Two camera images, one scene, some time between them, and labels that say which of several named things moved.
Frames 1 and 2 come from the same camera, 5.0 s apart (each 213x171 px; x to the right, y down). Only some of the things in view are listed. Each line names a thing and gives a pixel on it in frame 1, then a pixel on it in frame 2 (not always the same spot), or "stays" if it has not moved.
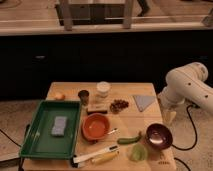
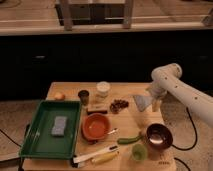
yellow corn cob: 105,157 stays
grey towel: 143,101 stays
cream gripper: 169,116 to 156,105
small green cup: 139,152 stays
